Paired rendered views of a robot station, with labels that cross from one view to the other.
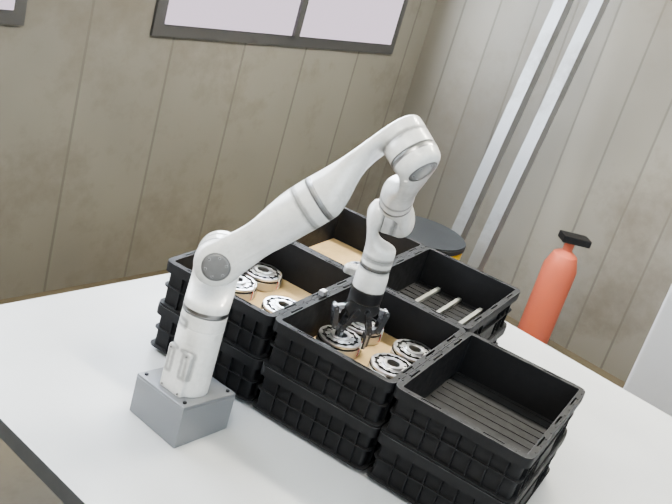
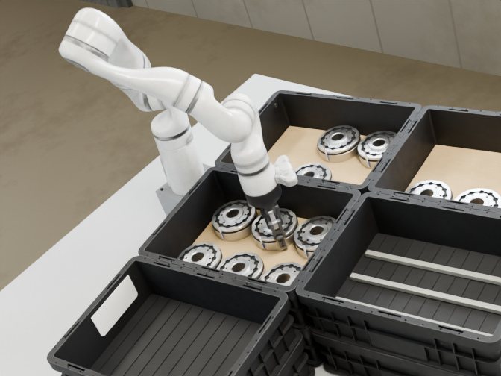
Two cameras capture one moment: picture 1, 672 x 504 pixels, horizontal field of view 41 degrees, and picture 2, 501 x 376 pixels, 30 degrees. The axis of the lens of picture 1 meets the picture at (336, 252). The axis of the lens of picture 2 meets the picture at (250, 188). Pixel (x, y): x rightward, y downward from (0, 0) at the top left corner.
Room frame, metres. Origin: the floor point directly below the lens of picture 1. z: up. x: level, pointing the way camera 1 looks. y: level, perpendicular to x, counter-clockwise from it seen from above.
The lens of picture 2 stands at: (2.36, -1.55, 2.13)
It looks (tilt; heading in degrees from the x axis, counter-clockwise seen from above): 36 degrees down; 111
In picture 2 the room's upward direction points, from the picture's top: 21 degrees counter-clockwise
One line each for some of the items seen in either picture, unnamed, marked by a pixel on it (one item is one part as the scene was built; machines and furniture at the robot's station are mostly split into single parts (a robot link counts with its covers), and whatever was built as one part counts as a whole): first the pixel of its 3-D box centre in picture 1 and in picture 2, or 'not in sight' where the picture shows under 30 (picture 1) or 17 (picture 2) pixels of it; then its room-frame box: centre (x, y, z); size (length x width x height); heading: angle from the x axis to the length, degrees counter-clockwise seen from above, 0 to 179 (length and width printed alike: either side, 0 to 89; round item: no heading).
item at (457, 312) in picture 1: (438, 304); (429, 283); (2.16, -0.30, 0.87); 0.40 x 0.30 x 0.11; 155
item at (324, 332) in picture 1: (340, 337); (273, 224); (1.82, -0.07, 0.86); 0.10 x 0.10 x 0.01
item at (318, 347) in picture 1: (374, 329); (248, 227); (1.79, -0.13, 0.92); 0.40 x 0.30 x 0.02; 155
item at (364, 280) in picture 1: (370, 271); (265, 169); (1.85, -0.09, 1.02); 0.11 x 0.09 x 0.06; 20
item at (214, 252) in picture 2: not in sight; (198, 259); (1.66, -0.15, 0.86); 0.10 x 0.10 x 0.01
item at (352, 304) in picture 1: (363, 302); (265, 199); (1.84, -0.09, 0.95); 0.08 x 0.08 x 0.09
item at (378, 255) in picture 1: (381, 234); (243, 132); (1.84, -0.08, 1.12); 0.09 x 0.07 x 0.15; 87
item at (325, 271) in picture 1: (262, 291); (323, 156); (1.92, 0.14, 0.87); 0.40 x 0.30 x 0.11; 155
